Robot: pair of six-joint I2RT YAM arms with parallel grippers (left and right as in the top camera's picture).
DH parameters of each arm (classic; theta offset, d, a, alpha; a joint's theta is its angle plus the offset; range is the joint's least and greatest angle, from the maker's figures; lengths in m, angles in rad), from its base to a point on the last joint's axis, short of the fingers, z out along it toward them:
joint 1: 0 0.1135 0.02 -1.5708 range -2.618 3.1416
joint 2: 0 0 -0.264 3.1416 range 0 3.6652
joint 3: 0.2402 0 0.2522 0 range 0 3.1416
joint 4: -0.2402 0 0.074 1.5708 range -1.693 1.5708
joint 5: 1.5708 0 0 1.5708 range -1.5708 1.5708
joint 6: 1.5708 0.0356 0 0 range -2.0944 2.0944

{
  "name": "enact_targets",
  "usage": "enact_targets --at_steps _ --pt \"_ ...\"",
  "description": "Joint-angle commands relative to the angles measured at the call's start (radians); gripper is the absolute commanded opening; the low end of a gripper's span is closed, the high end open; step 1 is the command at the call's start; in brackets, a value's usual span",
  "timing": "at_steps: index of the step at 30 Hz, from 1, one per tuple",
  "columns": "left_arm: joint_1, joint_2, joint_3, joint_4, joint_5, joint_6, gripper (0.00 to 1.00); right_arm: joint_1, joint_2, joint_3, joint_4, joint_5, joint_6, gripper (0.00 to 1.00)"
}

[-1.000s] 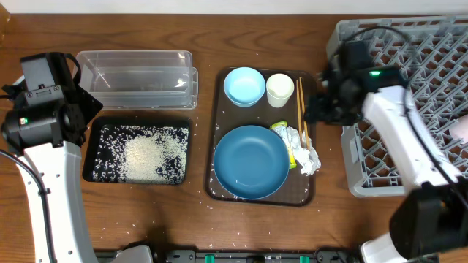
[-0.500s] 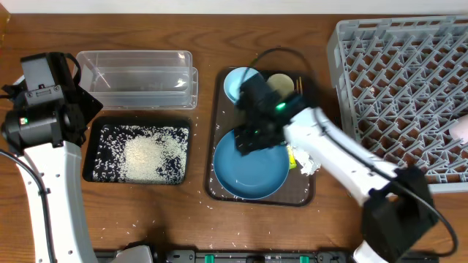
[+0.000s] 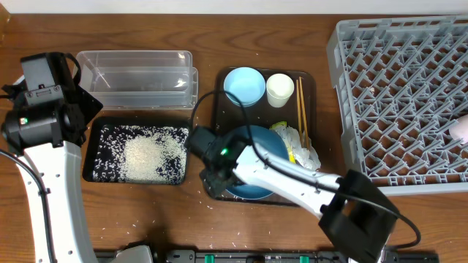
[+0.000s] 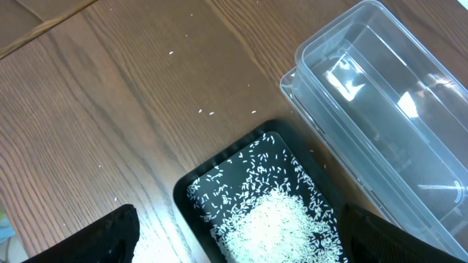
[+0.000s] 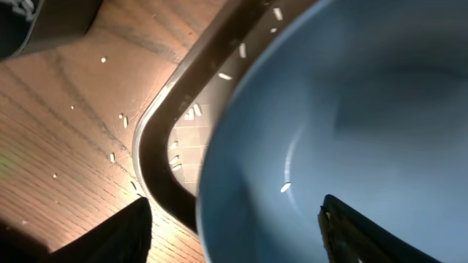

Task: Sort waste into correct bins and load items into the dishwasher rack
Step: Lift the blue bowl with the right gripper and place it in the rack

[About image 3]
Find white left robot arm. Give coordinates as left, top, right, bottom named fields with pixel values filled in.
left=1, top=52, right=102, bottom=262

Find light blue small bowl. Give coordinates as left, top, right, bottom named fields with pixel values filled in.
left=223, top=67, right=265, bottom=107

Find yellow green snack wrapper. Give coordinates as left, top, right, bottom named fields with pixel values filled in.
left=269, top=121, right=295, bottom=163

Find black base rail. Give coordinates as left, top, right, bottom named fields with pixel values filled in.
left=161, top=250, right=439, bottom=263

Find dark brown serving tray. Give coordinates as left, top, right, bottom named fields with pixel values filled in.
left=211, top=69, right=317, bottom=207

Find pink cup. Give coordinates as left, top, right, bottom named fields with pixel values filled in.
left=449, top=115, right=468, bottom=144

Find white napkin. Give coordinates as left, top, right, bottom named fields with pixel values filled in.
left=287, top=125, right=321, bottom=170

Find wooden chopstick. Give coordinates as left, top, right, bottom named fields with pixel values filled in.
left=295, top=79, right=303, bottom=147
left=298, top=77, right=311, bottom=150

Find grey dishwasher rack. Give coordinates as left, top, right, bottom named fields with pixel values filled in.
left=326, top=15, right=467, bottom=196

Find clear plastic bin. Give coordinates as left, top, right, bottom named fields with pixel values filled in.
left=76, top=50, right=198, bottom=110

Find black tray bin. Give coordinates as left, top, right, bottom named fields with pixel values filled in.
left=82, top=116, right=192, bottom=186

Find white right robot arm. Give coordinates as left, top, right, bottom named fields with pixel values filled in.
left=186, top=126, right=398, bottom=262

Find dark blue plate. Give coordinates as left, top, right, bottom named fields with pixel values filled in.
left=227, top=126, right=289, bottom=199

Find white rice pile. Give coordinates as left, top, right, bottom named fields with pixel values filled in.
left=91, top=124, right=189, bottom=184

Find cream paper cup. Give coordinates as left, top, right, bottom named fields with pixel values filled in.
left=266, top=73, right=295, bottom=108

